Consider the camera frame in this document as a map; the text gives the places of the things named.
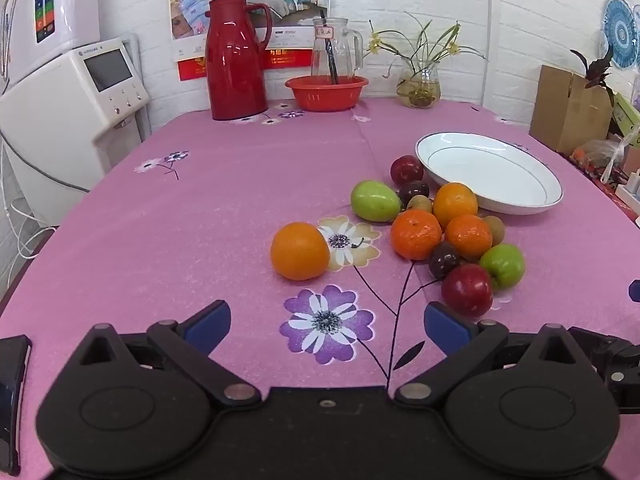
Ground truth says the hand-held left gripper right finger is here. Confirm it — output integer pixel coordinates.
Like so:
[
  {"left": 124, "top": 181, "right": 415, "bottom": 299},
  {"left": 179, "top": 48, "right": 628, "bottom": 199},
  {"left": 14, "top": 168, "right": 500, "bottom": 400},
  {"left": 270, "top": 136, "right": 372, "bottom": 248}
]
[{"left": 394, "top": 301, "right": 583, "bottom": 407}]

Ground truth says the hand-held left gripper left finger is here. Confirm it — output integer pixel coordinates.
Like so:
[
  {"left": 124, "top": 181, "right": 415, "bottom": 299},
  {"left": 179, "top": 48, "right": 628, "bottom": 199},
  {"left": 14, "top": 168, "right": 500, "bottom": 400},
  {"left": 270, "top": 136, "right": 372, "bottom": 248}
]
[{"left": 75, "top": 300, "right": 262, "bottom": 408}]

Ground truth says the red apple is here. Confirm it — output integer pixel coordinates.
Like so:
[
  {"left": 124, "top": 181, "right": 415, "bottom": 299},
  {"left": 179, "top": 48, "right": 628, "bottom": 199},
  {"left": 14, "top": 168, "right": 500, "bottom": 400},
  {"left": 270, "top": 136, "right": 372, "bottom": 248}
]
[
  {"left": 390, "top": 155, "right": 425, "bottom": 188},
  {"left": 441, "top": 263, "right": 494, "bottom": 318}
]

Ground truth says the dark purple plum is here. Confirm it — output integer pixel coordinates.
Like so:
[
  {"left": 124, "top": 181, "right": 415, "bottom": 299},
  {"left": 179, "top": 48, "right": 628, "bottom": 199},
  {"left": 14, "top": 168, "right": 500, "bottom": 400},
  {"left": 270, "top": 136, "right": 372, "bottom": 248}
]
[
  {"left": 428, "top": 241, "right": 463, "bottom": 281},
  {"left": 397, "top": 181, "right": 431, "bottom": 206}
]

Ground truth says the small green apple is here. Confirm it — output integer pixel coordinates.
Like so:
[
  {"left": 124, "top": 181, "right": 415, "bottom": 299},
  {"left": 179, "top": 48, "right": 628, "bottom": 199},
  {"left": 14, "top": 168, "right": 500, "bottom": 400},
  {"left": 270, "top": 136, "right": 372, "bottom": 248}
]
[{"left": 479, "top": 243, "right": 526, "bottom": 290}]

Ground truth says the orange tangerine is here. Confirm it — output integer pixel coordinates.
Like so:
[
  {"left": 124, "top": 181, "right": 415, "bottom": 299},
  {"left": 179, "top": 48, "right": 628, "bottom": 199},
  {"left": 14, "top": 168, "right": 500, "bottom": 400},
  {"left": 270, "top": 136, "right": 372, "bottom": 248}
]
[
  {"left": 390, "top": 209, "right": 443, "bottom": 261},
  {"left": 444, "top": 214, "right": 494, "bottom": 261}
]

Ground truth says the large orange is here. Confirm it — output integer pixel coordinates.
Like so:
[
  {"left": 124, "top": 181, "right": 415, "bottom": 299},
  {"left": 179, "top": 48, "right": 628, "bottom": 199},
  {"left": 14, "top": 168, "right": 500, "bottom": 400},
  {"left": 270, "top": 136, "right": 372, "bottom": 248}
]
[
  {"left": 433, "top": 182, "right": 479, "bottom": 231},
  {"left": 270, "top": 221, "right": 331, "bottom": 281}
]

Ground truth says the large green apple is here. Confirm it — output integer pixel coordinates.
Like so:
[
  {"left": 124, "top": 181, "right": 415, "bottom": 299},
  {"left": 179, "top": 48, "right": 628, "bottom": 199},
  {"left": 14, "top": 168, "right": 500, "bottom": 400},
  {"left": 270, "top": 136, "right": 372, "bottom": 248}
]
[{"left": 350, "top": 180, "right": 402, "bottom": 222}]

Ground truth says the white plate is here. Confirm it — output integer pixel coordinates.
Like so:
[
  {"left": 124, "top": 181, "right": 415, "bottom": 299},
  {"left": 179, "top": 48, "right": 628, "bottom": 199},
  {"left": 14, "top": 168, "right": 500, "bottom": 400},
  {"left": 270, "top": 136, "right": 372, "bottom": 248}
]
[{"left": 415, "top": 132, "right": 564, "bottom": 216}]

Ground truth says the pink floral tablecloth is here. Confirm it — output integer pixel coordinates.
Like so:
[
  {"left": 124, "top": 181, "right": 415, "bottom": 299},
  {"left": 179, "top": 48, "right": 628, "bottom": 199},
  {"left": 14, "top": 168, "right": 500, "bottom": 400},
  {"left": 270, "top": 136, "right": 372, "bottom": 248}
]
[{"left": 0, "top": 97, "right": 640, "bottom": 480}]

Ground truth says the red patterned cloth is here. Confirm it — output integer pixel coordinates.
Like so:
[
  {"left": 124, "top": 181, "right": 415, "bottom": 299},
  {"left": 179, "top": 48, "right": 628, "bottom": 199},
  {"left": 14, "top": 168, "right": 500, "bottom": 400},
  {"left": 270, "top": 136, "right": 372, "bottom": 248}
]
[{"left": 557, "top": 150, "right": 640, "bottom": 221}]

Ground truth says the clear plastic bag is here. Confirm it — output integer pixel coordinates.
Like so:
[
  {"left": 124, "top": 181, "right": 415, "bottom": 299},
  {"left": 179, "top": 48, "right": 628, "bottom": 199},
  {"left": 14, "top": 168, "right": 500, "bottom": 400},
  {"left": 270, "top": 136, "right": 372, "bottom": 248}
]
[{"left": 570, "top": 137, "right": 626, "bottom": 171}]

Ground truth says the green box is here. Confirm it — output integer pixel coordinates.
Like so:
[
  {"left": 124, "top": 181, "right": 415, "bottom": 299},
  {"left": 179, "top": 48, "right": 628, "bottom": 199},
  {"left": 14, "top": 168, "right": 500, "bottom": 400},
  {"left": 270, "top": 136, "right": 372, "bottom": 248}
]
[{"left": 612, "top": 92, "right": 640, "bottom": 136}]

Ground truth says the cardboard box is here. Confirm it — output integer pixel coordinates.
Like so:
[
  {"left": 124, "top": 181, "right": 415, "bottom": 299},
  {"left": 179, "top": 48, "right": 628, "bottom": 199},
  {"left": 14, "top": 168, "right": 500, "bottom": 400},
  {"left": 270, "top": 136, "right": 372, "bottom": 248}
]
[{"left": 529, "top": 65, "right": 613, "bottom": 155}]

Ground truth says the dark red leaf plant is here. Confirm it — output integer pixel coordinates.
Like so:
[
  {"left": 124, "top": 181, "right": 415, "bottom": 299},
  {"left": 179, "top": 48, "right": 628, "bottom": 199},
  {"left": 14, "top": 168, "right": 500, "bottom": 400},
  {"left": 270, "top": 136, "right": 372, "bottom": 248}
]
[{"left": 570, "top": 47, "right": 616, "bottom": 106}]

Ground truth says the glass vase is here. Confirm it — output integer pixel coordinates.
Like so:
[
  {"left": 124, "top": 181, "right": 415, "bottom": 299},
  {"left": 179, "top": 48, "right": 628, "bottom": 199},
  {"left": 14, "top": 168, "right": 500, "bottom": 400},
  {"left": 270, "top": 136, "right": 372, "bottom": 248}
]
[{"left": 396, "top": 57, "right": 441, "bottom": 109}]

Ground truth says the white water dispenser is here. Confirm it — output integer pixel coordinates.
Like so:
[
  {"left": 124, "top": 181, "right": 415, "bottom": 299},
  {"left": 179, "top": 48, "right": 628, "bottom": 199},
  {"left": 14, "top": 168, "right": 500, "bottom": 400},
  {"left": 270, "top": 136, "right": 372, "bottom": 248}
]
[{"left": 0, "top": 32, "right": 153, "bottom": 226}]

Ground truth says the red plastic basin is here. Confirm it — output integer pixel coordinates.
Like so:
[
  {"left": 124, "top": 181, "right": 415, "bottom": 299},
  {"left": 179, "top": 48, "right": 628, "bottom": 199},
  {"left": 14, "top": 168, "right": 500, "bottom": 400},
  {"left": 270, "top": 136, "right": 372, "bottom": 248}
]
[{"left": 285, "top": 75, "right": 369, "bottom": 112}]

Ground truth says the large blue patterned plate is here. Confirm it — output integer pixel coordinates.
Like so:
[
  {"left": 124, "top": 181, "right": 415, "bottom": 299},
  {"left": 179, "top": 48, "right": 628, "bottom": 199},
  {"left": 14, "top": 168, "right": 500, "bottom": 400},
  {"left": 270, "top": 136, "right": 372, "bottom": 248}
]
[{"left": 600, "top": 0, "right": 640, "bottom": 70}]

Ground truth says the red thermos jug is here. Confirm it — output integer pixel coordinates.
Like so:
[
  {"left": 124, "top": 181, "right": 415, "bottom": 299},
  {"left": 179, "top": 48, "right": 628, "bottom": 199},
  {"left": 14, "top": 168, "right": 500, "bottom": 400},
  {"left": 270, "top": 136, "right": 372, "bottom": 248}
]
[{"left": 205, "top": 0, "right": 273, "bottom": 121}]

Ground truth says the black stick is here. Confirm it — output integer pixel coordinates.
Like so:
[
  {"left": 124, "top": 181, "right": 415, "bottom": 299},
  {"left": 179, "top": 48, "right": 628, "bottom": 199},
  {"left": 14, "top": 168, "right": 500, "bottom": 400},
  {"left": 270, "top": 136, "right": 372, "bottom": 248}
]
[{"left": 320, "top": 17, "right": 338, "bottom": 86}]

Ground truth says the yellow flowering plant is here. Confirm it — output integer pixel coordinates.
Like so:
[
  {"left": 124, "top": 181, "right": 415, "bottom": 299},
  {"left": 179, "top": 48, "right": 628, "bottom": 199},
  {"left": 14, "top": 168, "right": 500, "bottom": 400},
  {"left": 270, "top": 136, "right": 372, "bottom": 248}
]
[{"left": 362, "top": 12, "right": 488, "bottom": 81}]

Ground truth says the glass pitcher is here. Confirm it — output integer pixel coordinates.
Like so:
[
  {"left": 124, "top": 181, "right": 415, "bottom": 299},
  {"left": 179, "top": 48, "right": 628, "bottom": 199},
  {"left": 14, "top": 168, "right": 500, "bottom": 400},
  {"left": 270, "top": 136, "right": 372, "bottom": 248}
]
[{"left": 311, "top": 17, "right": 363, "bottom": 86}]

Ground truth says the white wall appliance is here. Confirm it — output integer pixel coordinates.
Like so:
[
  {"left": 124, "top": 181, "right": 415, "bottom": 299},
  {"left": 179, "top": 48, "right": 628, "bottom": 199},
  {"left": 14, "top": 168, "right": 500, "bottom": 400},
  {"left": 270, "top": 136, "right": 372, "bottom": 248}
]
[{"left": 0, "top": 0, "right": 101, "bottom": 86}]

